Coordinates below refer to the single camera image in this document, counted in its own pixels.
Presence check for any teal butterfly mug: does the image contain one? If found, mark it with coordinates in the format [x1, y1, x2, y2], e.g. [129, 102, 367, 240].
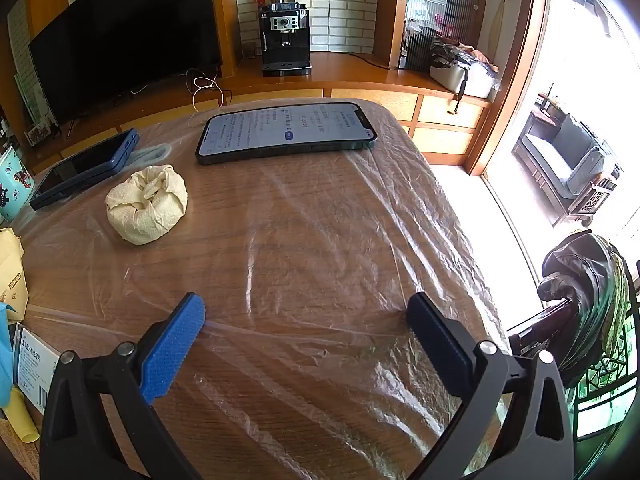
[0, 147, 35, 223]

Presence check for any green knit scarf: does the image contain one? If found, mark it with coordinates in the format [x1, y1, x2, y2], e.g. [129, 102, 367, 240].
[602, 245, 631, 361]

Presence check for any large black television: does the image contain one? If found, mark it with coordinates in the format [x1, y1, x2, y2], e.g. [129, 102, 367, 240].
[27, 0, 223, 126]

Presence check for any black slatted screen door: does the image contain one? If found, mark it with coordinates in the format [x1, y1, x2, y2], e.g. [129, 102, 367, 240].
[405, 0, 488, 71]

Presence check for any yellow paper bag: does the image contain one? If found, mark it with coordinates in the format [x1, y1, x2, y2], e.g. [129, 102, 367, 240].
[0, 227, 30, 323]

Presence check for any black coffee machine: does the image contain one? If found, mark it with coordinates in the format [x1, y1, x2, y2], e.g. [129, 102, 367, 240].
[258, 2, 313, 77]

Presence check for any wooden low cabinet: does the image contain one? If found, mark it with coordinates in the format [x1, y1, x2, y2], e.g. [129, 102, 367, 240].
[30, 50, 501, 171]

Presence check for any smartphone with dark green edge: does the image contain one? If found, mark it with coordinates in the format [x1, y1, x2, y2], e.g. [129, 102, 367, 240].
[195, 101, 378, 166]

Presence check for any dark wooden chair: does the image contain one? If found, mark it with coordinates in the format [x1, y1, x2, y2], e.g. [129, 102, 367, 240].
[505, 297, 640, 451]

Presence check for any white cable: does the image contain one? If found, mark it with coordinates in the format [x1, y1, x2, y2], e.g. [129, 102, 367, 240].
[186, 67, 223, 111]

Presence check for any small yellow plastic cup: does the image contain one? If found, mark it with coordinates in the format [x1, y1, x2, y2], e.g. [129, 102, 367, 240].
[5, 385, 40, 443]

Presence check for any grey cushioned wooden armchair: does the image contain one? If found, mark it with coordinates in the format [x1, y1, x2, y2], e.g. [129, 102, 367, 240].
[520, 112, 621, 201]

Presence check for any grey phone strap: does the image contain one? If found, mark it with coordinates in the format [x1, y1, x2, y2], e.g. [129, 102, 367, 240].
[134, 144, 173, 167]

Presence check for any white and blue medicine box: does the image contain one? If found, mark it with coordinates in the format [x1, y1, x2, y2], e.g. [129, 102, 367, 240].
[12, 322, 63, 418]

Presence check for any dark leather jacket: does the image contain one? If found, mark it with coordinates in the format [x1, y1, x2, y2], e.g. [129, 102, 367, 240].
[537, 230, 631, 386]

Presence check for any blue plastic bag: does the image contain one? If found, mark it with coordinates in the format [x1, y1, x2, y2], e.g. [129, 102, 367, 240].
[0, 302, 23, 408]

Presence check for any white storage box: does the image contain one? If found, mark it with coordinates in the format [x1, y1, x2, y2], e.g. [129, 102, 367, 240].
[429, 62, 496, 100]

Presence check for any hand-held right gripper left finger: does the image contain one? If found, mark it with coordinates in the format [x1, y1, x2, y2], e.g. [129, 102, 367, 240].
[40, 291, 221, 480]

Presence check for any beige wall hanging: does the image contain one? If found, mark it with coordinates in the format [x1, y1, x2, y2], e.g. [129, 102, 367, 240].
[487, 0, 508, 46]

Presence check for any cream cloth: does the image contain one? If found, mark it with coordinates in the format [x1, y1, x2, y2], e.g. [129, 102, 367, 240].
[105, 164, 189, 246]

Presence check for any small framed photo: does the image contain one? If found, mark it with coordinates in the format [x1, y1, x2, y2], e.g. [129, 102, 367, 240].
[24, 121, 57, 147]

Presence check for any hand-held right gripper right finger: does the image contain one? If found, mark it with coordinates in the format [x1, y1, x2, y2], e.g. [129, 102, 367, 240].
[406, 291, 576, 480]

